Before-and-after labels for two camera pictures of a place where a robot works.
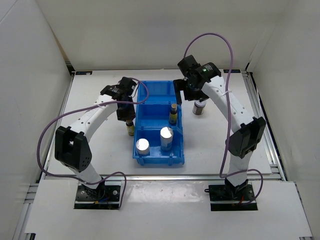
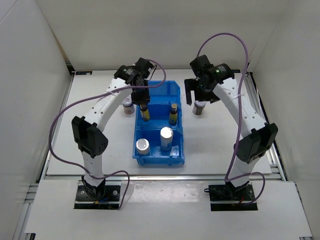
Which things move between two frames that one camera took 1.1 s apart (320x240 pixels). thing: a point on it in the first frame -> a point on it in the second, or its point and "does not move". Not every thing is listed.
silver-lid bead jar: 166,137 does not move
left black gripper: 130,113 -> 144,97
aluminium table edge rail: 165,177 does not move
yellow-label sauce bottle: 173,114 does not move
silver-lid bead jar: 142,146 does not move
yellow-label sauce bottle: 130,127 -> 144,112
